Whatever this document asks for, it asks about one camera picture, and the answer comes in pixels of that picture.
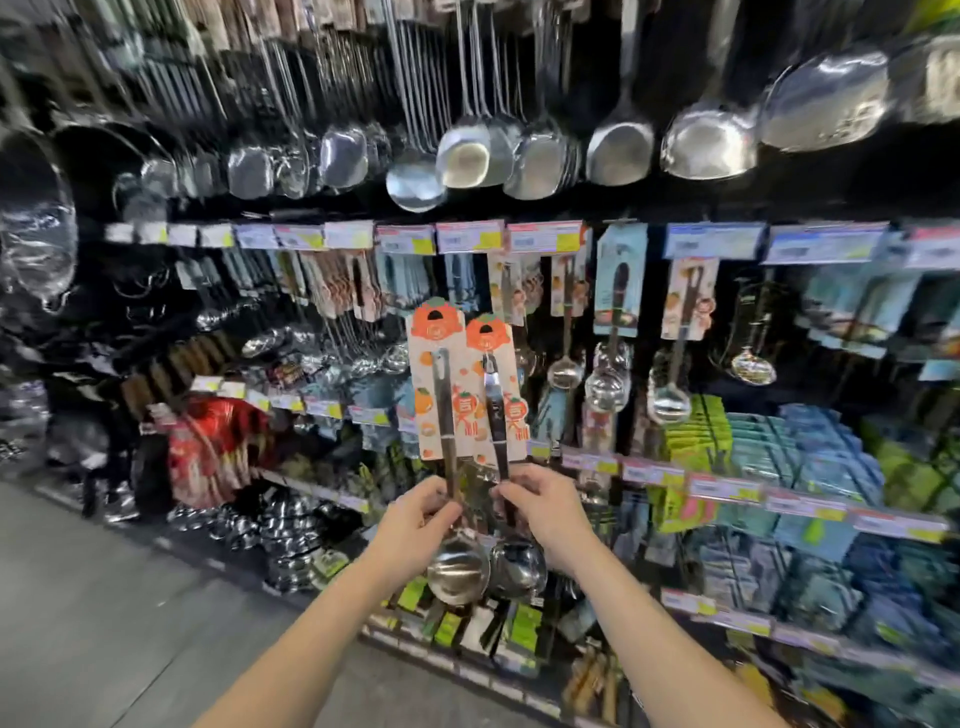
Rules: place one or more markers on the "person's left hand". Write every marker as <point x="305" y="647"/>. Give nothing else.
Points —
<point x="405" y="536"/>

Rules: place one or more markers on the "person's right hand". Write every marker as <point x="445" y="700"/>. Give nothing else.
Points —
<point x="559" y="521"/>

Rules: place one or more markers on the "person's left thumb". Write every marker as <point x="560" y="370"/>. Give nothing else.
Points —
<point x="444" y="517"/>

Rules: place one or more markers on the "person's right thumb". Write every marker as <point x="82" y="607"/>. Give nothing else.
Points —
<point x="514" y="499"/>

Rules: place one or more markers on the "steel ladle with orange card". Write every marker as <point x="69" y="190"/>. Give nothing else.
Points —
<point x="517" y="570"/>
<point x="457" y="574"/>

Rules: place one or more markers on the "person's right forearm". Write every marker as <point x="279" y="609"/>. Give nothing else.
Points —
<point x="660" y="652"/>

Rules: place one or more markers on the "person's left forearm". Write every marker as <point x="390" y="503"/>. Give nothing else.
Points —
<point x="307" y="649"/>

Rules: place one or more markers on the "row of green-black boxed items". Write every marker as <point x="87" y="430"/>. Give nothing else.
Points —
<point x="517" y="634"/>

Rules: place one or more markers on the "small hanging steel ladle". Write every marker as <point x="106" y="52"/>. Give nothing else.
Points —
<point x="565" y="371"/>

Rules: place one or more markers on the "stack of steel bowls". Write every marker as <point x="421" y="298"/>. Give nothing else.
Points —
<point x="289" y="544"/>

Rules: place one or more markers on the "bunch of wooden utensils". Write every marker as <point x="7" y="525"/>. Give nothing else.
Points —
<point x="592" y="682"/>

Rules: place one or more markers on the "row of shelf price labels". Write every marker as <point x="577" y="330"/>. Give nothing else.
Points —
<point x="739" y="621"/>
<point x="724" y="489"/>
<point x="544" y="238"/>

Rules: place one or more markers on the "bunch of red packaged utensils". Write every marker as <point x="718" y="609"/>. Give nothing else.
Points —
<point x="214" y="450"/>

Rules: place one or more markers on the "teal-carded hanging ladle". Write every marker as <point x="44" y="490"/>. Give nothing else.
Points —
<point x="619" y="281"/>

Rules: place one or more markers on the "row of hanging packaged ladles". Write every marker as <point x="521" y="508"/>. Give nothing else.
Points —
<point x="337" y="289"/>

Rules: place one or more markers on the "orange-carded hanging ladle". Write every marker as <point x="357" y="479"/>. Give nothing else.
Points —
<point x="688" y="296"/>

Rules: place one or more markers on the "hanging steel strainer spoon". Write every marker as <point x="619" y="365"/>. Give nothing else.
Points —
<point x="753" y="367"/>

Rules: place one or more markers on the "stack of teal packets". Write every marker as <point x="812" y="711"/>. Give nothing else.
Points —
<point x="810" y="450"/>

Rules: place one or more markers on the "stack of blue packets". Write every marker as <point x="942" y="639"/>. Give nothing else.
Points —
<point x="825" y="592"/>

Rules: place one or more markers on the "row of hanging steel spatulas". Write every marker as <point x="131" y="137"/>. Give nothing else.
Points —
<point x="621" y="150"/>

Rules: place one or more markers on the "hanging teal utensil packs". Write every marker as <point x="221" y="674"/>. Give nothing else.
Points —
<point x="862" y="307"/>

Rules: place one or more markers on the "stack of lime green packets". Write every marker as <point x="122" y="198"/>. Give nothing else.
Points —
<point x="915" y="472"/>

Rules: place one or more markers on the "black wok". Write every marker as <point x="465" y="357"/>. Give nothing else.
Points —
<point x="97" y="161"/>

